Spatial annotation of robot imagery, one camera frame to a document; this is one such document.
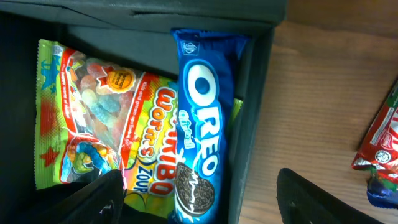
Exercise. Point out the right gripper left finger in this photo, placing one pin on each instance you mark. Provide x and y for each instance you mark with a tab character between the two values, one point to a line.
100	201

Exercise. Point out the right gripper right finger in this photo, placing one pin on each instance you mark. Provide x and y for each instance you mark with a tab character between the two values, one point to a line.
302	202

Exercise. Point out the purple Dairy Milk bar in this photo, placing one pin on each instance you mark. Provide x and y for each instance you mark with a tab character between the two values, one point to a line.
380	196

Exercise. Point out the Haribo sour worms bag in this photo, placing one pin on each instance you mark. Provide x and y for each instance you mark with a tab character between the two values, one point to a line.
94	117

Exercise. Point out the red KitKat bar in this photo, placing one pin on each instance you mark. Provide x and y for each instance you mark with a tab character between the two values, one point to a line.
378	149

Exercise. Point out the blue Oreo cookie pack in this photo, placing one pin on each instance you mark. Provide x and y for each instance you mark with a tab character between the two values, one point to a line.
207	65

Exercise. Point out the dark green gift box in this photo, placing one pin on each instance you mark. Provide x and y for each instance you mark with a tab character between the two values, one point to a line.
135	34

